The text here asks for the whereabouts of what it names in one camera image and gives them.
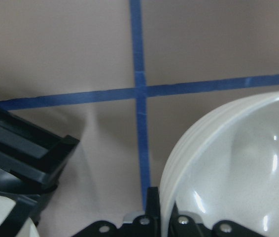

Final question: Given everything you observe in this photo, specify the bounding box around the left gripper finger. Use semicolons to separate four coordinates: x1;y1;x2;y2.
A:
145;187;160;237

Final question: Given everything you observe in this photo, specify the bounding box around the white ceramic bowl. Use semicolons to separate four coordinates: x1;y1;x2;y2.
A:
160;91;279;237

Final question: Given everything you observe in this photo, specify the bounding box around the black dish rack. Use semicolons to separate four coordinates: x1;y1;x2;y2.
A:
0;97;81;223

